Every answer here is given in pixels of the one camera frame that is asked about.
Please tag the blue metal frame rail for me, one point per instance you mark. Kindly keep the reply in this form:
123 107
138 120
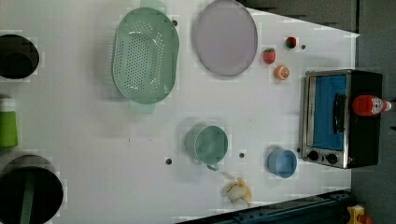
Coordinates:
326 208

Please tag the red plush ketchup bottle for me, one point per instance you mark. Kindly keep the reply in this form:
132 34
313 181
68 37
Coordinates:
370 105

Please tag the black toaster oven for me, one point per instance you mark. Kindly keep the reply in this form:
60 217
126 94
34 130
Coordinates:
333 134

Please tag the blue small cup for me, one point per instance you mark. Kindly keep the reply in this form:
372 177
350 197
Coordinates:
282 162

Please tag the red toy strawberry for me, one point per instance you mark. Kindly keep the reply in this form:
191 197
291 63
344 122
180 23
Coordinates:
269 56

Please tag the dark red toy fruit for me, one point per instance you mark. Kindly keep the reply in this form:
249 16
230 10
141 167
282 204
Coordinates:
291 42

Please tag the yellow red clamp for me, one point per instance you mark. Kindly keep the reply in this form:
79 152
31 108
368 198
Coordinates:
358 216

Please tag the orange toy slice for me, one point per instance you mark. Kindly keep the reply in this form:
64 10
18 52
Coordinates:
281 72

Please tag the green mug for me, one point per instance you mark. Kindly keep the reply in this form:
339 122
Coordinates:
207 144

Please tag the green perforated colander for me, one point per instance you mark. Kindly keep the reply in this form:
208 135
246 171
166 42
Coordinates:
145 52

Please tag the lilac round plate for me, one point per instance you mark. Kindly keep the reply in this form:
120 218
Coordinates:
226 38

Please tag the peeled toy banana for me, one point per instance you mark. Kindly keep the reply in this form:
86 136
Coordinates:
239 190

